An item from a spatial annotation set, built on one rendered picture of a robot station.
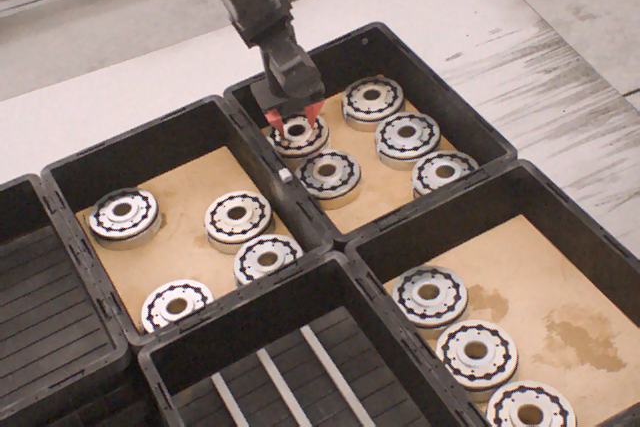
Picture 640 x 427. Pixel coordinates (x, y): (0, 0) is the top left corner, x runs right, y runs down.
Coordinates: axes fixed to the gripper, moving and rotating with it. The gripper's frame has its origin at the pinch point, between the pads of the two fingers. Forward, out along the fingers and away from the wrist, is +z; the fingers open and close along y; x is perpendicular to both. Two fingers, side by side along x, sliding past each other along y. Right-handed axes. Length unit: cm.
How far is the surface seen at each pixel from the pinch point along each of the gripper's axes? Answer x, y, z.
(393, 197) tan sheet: -17.9, 8.7, 4.1
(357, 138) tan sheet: -3.0, 9.0, 4.2
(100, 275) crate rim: -20.5, -35.4, -6.5
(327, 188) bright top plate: -14.1, -0.3, 0.9
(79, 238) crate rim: -12.4, -36.4, -6.4
